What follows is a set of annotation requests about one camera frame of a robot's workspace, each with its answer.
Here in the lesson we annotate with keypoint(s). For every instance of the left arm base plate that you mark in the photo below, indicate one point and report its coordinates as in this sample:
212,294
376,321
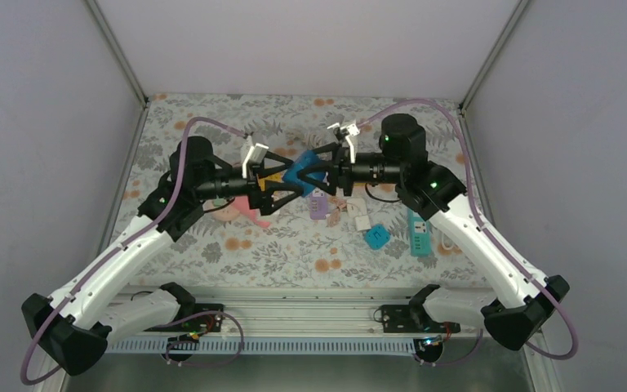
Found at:
207,322

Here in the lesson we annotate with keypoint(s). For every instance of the aluminium rail frame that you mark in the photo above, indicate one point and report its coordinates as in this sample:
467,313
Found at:
264,311

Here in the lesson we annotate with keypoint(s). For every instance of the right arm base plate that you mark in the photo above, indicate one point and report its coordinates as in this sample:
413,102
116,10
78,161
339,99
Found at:
399,319

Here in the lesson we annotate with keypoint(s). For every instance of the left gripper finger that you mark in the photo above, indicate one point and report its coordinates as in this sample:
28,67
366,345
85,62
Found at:
277,195
274,163

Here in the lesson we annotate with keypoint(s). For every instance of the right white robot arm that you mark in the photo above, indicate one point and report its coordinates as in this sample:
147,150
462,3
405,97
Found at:
520,299

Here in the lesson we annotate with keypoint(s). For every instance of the purple power strip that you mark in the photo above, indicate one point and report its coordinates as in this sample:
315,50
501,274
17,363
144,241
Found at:
318,205

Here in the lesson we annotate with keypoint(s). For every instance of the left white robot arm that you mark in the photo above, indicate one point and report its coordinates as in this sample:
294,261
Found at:
74,325

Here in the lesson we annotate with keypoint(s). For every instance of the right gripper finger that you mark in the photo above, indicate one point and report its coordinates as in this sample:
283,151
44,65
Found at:
317,176
324,153

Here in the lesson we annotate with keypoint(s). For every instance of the cyan cube socket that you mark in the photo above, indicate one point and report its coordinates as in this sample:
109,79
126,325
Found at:
377,237

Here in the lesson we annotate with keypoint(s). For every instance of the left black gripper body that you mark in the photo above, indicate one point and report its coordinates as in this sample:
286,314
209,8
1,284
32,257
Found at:
211,189

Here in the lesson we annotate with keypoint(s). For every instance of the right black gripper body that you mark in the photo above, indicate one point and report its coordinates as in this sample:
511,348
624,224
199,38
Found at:
389,171

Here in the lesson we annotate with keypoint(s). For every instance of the white square plug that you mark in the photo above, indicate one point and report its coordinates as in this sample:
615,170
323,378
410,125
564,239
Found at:
362,222

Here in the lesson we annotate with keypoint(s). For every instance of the pink triangular power strip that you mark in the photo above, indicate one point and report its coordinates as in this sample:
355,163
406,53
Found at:
252,214

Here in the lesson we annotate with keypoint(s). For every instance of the teal power strip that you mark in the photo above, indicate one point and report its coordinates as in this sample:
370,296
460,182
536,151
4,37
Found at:
419,235

